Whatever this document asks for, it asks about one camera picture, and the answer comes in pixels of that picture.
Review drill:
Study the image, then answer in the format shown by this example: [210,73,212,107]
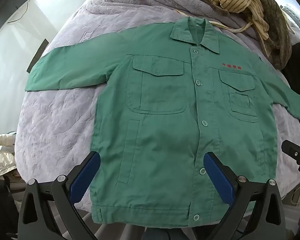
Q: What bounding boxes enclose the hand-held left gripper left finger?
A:
[17,151,102,240]

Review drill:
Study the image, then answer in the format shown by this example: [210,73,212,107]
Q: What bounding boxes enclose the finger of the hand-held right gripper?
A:
[282,140,300,160]

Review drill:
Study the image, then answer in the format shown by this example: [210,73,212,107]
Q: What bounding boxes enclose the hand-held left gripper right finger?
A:
[203,151,287,240]

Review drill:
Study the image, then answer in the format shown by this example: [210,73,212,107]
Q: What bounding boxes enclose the green work jacket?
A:
[24,17,300,230]

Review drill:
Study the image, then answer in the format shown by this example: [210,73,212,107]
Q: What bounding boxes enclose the lavender plush blanket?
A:
[14,0,300,212]

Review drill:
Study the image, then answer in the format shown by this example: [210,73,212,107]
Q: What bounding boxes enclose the dark cloth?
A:
[282,40,300,127]

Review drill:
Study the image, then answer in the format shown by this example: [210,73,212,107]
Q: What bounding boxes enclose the white puffy jacket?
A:
[0,133,18,179]

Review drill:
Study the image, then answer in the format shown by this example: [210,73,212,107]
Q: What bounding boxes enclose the olive brown knitted garment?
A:
[122,0,293,70]

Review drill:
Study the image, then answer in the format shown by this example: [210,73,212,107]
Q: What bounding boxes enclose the white quilted cover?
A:
[282,4,300,44]

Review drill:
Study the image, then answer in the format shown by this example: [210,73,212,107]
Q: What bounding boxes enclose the black monitor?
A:
[0,0,44,42]

